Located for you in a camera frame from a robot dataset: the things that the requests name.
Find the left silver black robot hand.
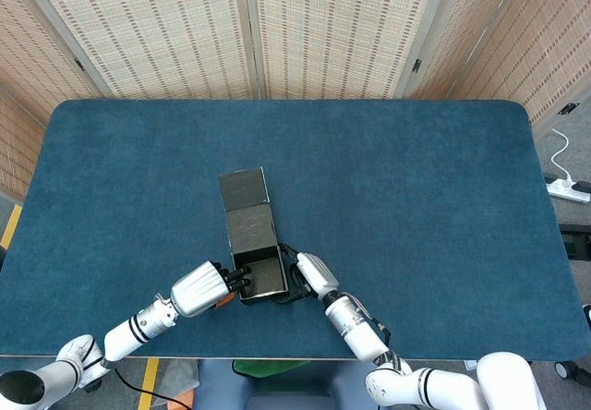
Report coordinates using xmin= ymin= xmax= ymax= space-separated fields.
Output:
xmin=169 ymin=259 xmax=253 ymax=318

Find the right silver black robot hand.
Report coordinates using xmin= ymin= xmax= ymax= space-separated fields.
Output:
xmin=271 ymin=242 xmax=342 ymax=306

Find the black box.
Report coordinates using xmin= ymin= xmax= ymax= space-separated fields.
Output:
xmin=218 ymin=166 xmax=291 ymax=306

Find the blue robot base seat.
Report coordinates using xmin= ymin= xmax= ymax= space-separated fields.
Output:
xmin=193 ymin=358 xmax=375 ymax=410

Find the grey plastic bag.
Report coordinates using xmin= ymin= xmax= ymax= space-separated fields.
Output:
xmin=159 ymin=358 xmax=200 ymax=395

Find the green cloth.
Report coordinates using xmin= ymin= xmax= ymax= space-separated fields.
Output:
xmin=232 ymin=358 xmax=296 ymax=379

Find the yellow floor tape strip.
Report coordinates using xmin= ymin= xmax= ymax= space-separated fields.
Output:
xmin=138 ymin=357 xmax=161 ymax=410
xmin=2 ymin=204 xmax=23 ymax=240

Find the blue felt table mat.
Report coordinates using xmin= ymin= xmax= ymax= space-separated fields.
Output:
xmin=0 ymin=99 xmax=591 ymax=361

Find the woven folding screen panel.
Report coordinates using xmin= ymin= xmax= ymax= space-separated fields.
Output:
xmin=0 ymin=89 xmax=47 ymax=201
xmin=442 ymin=0 xmax=591 ymax=125
xmin=242 ymin=0 xmax=456 ymax=101
xmin=13 ymin=0 xmax=258 ymax=101
xmin=401 ymin=0 xmax=527 ymax=102
xmin=0 ymin=0 xmax=112 ymax=127

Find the white power strip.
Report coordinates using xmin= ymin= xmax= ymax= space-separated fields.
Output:
xmin=546 ymin=175 xmax=591 ymax=204

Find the black caster wheel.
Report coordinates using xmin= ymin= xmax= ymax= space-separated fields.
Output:
xmin=553 ymin=360 xmax=584 ymax=381

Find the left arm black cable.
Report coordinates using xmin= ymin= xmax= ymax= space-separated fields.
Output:
xmin=113 ymin=366 xmax=186 ymax=410

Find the black metal frame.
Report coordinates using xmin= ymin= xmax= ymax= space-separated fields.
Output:
xmin=559 ymin=223 xmax=591 ymax=259

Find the white power cable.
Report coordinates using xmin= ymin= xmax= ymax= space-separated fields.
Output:
xmin=549 ymin=127 xmax=576 ymax=185

